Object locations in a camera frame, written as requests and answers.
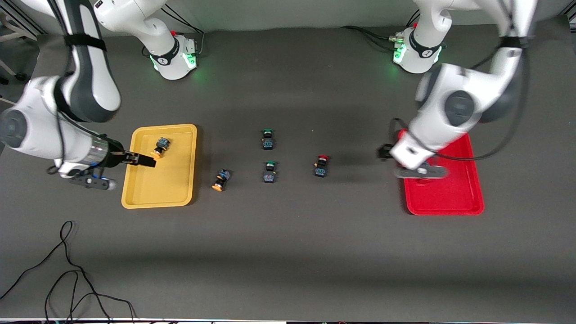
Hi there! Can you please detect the yellow push button switch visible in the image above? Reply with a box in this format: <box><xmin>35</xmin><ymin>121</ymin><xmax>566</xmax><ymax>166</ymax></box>
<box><xmin>150</xmin><ymin>137</ymin><xmax>171</xmax><ymax>159</ymax></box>
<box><xmin>212</xmin><ymin>169</ymin><xmax>232</xmax><ymax>192</ymax></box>

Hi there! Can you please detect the yellow plastic tray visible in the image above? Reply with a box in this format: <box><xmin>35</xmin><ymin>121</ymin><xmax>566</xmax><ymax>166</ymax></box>
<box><xmin>121</xmin><ymin>124</ymin><xmax>198</xmax><ymax>209</ymax></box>

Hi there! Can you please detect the red plastic tray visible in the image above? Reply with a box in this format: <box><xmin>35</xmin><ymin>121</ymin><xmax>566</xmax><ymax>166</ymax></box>
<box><xmin>398</xmin><ymin>129</ymin><xmax>485</xmax><ymax>216</ymax></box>

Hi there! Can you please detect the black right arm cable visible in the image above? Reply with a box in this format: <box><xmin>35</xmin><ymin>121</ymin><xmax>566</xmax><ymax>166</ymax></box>
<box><xmin>45</xmin><ymin>0</ymin><xmax>111</xmax><ymax>176</ymax></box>

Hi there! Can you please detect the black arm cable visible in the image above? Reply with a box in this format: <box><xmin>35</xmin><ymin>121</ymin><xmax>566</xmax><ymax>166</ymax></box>
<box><xmin>388</xmin><ymin>0</ymin><xmax>534</xmax><ymax>162</ymax></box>
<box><xmin>45</xmin><ymin>0</ymin><xmax>111</xmax><ymax>176</ymax></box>

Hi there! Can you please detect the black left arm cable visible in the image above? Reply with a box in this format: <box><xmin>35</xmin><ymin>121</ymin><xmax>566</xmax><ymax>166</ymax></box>
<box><xmin>388</xmin><ymin>0</ymin><xmax>534</xmax><ymax>162</ymax></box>

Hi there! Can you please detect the black loose cable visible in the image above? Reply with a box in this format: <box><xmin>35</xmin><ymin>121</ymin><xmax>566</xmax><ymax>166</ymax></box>
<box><xmin>0</xmin><ymin>220</ymin><xmax>136</xmax><ymax>324</ymax></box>

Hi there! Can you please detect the black strap on right arm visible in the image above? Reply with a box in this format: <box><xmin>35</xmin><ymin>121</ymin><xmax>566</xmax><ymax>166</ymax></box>
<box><xmin>64</xmin><ymin>35</ymin><xmax>107</xmax><ymax>51</ymax></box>

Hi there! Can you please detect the black strap on arm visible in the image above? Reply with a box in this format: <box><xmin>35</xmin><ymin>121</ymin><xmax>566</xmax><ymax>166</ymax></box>
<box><xmin>499</xmin><ymin>36</ymin><xmax>529</xmax><ymax>50</ymax></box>
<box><xmin>64</xmin><ymin>35</ymin><xmax>107</xmax><ymax>51</ymax></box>

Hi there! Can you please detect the black left base cable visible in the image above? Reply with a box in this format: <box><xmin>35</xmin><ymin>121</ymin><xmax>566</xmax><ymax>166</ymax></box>
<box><xmin>340</xmin><ymin>25</ymin><xmax>404</xmax><ymax>51</ymax></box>

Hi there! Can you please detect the black base cable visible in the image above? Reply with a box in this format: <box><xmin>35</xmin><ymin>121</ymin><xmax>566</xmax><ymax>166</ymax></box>
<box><xmin>160</xmin><ymin>5</ymin><xmax>206</xmax><ymax>57</ymax></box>
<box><xmin>340</xmin><ymin>25</ymin><xmax>404</xmax><ymax>51</ymax></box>

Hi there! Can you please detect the black right base cable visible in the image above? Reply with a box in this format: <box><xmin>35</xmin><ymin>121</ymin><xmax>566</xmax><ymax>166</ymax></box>
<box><xmin>160</xmin><ymin>5</ymin><xmax>206</xmax><ymax>57</ymax></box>

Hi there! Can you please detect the black strap on left arm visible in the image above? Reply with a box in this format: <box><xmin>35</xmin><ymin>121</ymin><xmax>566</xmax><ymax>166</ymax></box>
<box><xmin>499</xmin><ymin>36</ymin><xmax>529</xmax><ymax>50</ymax></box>

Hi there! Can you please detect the white metal cart frame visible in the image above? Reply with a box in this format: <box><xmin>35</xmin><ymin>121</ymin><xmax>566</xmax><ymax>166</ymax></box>
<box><xmin>0</xmin><ymin>9</ymin><xmax>36</xmax><ymax>85</ymax></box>

